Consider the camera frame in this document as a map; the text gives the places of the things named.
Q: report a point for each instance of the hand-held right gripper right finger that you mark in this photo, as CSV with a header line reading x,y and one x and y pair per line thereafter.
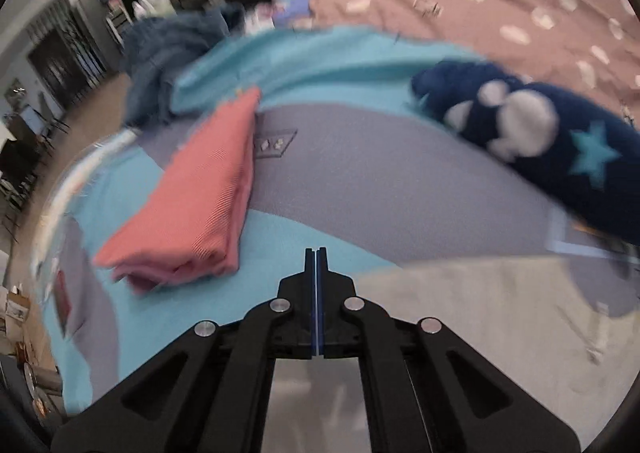
x,y
324,293

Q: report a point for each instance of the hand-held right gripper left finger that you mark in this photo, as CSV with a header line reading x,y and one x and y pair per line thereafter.
x,y
310,293

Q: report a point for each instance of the pale grey small garment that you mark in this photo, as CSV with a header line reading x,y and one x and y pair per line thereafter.
x,y
490,313

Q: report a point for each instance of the teal grey patterned blanket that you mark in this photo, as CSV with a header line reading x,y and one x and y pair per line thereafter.
x,y
360,173

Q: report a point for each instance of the folded coral red cloth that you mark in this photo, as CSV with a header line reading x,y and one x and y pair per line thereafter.
x,y
200,203

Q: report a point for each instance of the navy star print garment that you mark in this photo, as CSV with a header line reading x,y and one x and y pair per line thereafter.
x,y
545,143

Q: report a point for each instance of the blue denim garment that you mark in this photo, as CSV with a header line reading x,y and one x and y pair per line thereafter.
x,y
160,53

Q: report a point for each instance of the cardboard box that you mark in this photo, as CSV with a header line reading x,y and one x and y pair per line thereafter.
x,y
17,305

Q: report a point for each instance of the dark cabinet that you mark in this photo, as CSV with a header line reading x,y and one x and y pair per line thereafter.
x,y
62,53

